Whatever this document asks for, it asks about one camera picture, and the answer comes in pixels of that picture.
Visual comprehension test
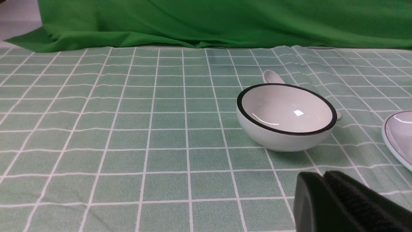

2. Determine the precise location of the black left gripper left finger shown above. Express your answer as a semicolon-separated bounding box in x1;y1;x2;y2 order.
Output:
293;172;364;232

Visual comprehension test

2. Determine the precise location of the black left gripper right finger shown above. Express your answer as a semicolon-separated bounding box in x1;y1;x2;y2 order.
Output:
323;171;412;232

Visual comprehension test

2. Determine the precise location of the pale blue round plate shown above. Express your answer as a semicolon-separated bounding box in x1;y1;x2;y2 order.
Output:
381;110;412;171

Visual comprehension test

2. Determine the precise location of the black-rimmed white bowl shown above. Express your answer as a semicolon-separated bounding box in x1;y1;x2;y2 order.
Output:
236;83;341;152

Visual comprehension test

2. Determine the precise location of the green checkered tablecloth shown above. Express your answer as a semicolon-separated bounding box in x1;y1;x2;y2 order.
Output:
0;46;411;232

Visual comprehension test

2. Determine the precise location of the green backdrop cloth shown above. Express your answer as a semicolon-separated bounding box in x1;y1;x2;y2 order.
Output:
6;0;412;53

